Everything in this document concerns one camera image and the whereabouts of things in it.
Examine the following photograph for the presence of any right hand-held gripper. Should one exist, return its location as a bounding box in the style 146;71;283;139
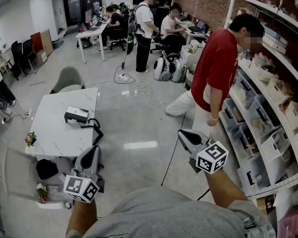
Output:
178;129;229;175

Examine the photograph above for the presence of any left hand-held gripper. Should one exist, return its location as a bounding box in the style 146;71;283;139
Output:
64;145;105;203

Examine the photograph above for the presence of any person's left forearm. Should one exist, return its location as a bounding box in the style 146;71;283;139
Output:
66;199;98;237

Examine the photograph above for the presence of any person's right forearm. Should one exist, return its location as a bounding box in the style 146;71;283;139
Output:
205;169;249;209

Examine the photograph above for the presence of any black box device with cord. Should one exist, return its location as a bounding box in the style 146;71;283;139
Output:
64;105;89;125

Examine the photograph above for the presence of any black cloth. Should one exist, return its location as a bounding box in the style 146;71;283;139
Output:
36;159;59;180

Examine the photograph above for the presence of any red flower pot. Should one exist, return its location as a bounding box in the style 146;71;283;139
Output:
37;186;48;203

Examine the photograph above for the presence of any purple flower pot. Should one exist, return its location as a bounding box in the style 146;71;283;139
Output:
24;131;37;148

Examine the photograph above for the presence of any white ribbed basket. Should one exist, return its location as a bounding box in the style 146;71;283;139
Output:
185;63;198;91

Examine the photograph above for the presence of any row of clear storage bins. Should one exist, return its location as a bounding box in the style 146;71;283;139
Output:
221;70;289;188

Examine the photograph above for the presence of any pale gray chair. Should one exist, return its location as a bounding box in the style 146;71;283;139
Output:
2;146;74;209

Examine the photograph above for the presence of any silver round shell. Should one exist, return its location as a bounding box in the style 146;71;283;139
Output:
170;58;187;83
153;56;171;81

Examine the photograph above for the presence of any person's gray shirt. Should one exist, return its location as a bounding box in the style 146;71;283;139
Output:
66;187;276;238

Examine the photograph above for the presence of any gray upholstered chair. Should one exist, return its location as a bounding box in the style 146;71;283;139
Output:
49;66;86;94

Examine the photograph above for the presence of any white utility cart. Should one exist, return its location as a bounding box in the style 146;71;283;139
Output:
181;40;204;66

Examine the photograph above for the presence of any white shelf unit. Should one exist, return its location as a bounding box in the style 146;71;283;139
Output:
220;0;298;238

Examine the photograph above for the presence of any white drawer cabinet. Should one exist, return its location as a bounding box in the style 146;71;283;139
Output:
36;50;48;65

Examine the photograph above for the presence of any open laptop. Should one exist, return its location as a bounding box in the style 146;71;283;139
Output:
188;19;206;33

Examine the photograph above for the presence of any gray storage box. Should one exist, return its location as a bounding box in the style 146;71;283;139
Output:
52;37;65;50

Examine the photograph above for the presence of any black swivel office chair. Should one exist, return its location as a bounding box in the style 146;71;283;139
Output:
109;28;128;51

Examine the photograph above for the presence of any tan wooden board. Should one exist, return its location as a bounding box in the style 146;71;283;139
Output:
41;29;54;57

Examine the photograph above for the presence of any white office desk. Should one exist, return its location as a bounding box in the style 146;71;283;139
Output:
75;18;112;64

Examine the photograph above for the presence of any black mesh chair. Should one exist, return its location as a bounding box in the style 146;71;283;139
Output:
22;38;37;72
9;40;25;81

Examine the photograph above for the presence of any gray backpack shell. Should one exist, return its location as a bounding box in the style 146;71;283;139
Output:
126;5;140;56

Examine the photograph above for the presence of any reddish brown board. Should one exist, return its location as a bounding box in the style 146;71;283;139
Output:
30;32;44;52

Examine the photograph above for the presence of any desktop monitor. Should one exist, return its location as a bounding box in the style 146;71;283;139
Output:
84;8;93;24

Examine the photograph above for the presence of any thin black floor cable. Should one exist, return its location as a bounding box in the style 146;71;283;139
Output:
160;113;187;186

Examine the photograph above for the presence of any white floor cable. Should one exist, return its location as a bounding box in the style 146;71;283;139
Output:
135;80;169;109

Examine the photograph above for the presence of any looped black floor cable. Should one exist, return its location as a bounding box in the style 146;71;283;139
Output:
113;65;136;84

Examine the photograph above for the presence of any shoulder strap buckle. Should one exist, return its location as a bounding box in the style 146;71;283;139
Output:
243;217;276;238

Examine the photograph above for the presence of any white wall desk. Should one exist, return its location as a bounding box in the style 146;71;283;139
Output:
183;23;212;41

